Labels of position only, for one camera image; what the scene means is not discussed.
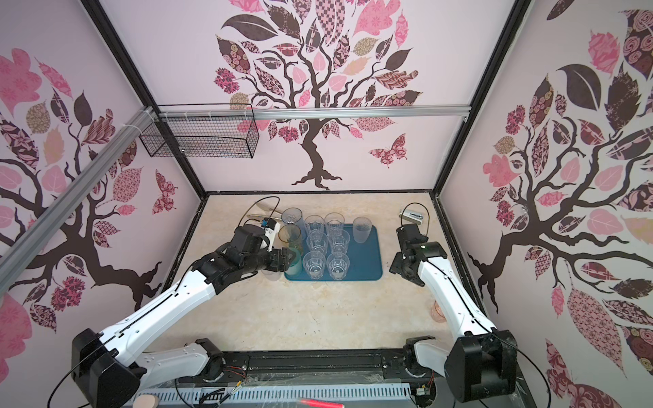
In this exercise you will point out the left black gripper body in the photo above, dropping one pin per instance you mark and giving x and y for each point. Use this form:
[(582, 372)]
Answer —
[(274, 261)]

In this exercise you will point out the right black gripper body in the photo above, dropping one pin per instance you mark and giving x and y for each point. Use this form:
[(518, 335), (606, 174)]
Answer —
[(404, 238)]

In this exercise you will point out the yellow transparent cup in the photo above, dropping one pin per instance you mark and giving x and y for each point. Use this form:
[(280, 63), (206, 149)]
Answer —
[(291, 236)]

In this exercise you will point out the tall frosted blue cup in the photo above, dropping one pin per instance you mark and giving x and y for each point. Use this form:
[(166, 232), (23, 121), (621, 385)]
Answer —
[(293, 215)]

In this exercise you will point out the frosted white plastic cup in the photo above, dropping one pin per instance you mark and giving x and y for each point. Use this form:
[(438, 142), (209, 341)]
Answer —
[(361, 228)]

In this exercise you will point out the clear faceted glass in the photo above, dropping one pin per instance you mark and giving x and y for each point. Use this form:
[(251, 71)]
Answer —
[(314, 223), (317, 241), (314, 263)]

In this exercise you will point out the teal dotted plastic cup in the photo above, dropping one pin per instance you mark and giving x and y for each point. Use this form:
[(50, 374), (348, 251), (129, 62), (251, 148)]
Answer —
[(297, 257)]

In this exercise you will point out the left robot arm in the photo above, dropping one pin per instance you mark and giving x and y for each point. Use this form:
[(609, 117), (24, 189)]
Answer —
[(112, 366)]

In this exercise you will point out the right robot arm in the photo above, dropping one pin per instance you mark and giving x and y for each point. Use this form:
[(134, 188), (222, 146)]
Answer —
[(467, 323)]

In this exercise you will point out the teal plastic tray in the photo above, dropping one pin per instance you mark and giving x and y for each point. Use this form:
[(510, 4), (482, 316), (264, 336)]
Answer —
[(366, 263)]

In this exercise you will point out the small white black device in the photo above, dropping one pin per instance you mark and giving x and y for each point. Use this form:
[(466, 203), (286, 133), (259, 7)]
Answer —
[(410, 216)]

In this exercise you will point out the clear dotted glass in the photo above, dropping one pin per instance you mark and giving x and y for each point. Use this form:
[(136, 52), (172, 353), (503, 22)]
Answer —
[(272, 276)]

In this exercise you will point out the metal tongs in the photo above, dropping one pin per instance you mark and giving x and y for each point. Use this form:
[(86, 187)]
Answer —
[(261, 211)]

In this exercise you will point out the clear ribbed short glass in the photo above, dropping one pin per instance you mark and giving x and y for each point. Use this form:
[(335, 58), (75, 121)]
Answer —
[(334, 223)]

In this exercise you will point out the pink pen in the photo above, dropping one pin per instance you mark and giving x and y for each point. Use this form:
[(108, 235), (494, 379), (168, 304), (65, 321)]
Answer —
[(320, 404)]

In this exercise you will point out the beige round sponge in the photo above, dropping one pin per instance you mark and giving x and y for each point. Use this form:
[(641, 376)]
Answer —
[(146, 401)]

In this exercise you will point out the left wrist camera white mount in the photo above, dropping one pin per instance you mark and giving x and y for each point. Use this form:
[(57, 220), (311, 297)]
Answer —
[(271, 229)]

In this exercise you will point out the black wire basket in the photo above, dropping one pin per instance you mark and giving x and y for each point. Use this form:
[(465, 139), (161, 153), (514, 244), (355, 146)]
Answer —
[(222, 130)]

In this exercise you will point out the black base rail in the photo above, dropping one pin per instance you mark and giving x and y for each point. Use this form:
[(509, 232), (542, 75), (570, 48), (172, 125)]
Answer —
[(316, 364)]

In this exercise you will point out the white slotted cable duct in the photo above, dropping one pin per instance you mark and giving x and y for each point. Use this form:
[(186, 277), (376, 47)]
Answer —
[(347, 395)]

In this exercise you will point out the aluminium rail back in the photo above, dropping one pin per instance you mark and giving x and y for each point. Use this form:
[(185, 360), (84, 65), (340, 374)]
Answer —
[(320, 113)]

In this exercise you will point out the aluminium rail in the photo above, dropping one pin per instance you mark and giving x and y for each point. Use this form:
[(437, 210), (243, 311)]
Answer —
[(320, 113), (18, 257)]

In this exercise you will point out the aluminium rail left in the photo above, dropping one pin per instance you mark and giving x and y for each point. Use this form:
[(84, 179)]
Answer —
[(18, 257)]

